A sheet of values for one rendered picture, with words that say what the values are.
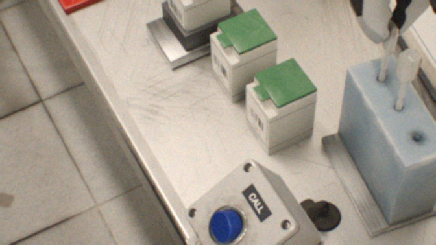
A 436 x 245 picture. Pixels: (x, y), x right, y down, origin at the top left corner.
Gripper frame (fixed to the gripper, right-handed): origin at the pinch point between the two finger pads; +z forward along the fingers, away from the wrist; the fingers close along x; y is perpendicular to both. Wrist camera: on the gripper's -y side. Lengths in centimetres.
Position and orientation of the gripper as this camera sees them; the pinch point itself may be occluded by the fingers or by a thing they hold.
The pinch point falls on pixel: (390, 35)
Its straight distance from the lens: 65.4
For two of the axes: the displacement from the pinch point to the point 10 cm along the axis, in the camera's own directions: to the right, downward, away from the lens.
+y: -3.4, -7.6, 5.5
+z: 0.2, 5.8, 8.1
